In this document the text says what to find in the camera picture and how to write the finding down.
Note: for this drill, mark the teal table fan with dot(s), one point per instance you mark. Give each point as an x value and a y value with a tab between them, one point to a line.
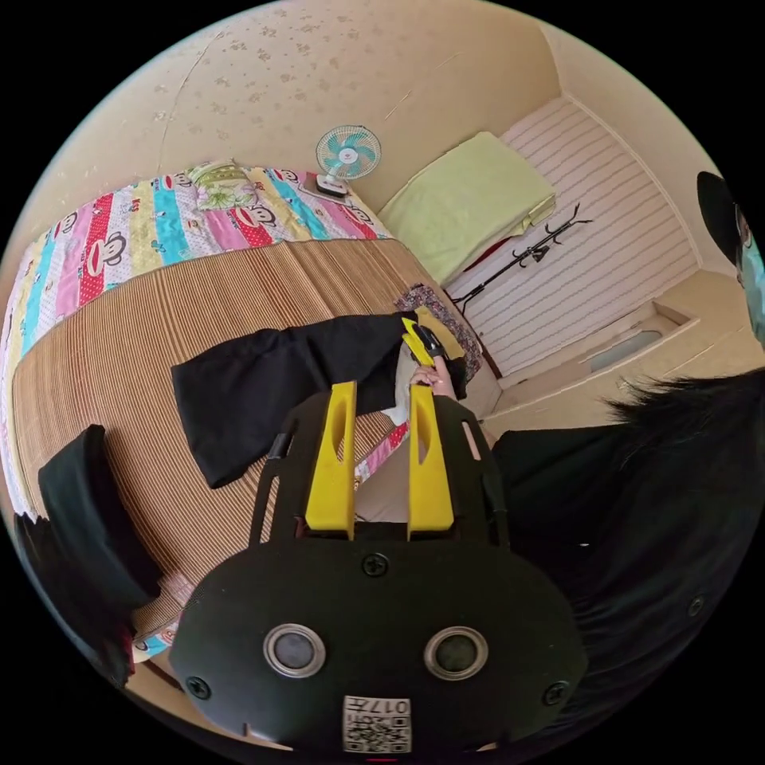
348	156

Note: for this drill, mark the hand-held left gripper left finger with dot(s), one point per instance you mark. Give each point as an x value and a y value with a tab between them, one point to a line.
330	478

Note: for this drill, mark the floral patterned cloth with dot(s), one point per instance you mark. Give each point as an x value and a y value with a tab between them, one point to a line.
445	314

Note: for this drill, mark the black pants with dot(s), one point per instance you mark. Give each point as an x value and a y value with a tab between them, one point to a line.
269	388

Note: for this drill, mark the window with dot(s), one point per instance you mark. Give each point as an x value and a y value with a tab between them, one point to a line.
627	346

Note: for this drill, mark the person's body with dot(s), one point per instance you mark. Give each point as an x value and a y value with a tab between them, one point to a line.
633	526

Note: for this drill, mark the person's right hand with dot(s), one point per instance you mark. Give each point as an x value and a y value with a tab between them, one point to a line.
431	379

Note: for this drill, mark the black coat rack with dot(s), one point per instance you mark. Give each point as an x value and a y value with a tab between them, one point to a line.
526	254

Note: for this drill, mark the bed with woven mat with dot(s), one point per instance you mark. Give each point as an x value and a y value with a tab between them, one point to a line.
197	311

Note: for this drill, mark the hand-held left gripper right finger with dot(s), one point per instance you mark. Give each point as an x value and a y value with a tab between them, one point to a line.
429	490

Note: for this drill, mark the light green curtain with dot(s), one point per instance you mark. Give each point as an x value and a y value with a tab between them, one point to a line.
466	203

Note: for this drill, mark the green floral pillow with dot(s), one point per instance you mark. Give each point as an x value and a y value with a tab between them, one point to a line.
222	184

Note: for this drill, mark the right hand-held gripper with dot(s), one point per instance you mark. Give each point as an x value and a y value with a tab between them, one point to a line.
433	342

